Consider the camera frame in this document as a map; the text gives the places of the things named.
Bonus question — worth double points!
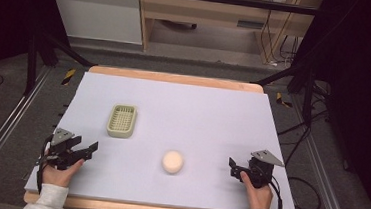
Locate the round cream soap bar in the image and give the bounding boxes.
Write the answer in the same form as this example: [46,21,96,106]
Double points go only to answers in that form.
[160,149,186,176]

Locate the pale green soap dish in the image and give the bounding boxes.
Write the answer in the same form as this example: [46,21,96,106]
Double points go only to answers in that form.
[105,102,139,140]

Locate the black metal stand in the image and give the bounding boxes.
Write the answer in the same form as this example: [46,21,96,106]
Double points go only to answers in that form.
[23,26,98,102]
[246,55,319,127]

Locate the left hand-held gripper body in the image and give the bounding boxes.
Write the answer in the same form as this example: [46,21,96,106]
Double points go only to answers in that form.
[39,125,88,173]

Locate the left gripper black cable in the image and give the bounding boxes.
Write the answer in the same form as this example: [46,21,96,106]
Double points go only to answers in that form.
[33,132,56,196]

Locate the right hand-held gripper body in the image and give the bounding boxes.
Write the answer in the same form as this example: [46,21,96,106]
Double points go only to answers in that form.
[240,147,287,192]

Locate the black floor cable loop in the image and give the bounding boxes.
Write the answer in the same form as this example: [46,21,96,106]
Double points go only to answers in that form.
[285,176,324,209]

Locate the white cabinet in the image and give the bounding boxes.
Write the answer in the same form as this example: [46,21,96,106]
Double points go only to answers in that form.
[45,0,148,46]

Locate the wooden desk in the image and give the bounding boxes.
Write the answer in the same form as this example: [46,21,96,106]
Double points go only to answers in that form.
[132,0,325,68]

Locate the cables under desk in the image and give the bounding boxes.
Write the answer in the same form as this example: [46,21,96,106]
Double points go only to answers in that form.
[257,8,303,68]

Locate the metal floor rail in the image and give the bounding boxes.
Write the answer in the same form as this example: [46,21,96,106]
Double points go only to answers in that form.
[0,62,53,206]
[284,92,371,209]

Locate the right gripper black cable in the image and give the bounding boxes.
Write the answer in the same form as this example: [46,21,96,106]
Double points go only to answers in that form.
[258,165,287,209]

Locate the person's left hand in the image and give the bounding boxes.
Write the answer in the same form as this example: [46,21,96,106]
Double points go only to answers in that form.
[41,155,86,190]

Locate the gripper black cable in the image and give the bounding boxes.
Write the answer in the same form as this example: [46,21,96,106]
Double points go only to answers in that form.
[33,132,56,196]
[258,165,287,209]

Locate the yellow black floor tape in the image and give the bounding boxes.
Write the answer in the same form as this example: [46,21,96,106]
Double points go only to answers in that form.
[275,92,295,109]
[61,67,77,87]

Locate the wooden table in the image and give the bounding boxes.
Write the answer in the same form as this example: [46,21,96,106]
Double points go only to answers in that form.
[22,59,306,209]

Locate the black curtain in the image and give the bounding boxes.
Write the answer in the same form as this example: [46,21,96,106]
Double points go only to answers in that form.
[282,0,371,209]
[0,0,69,109]

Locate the light purple table mat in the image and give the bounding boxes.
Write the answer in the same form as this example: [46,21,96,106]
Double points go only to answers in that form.
[23,67,307,209]

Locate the person's right hand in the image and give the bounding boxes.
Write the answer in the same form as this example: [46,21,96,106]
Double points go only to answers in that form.
[236,170,276,209]

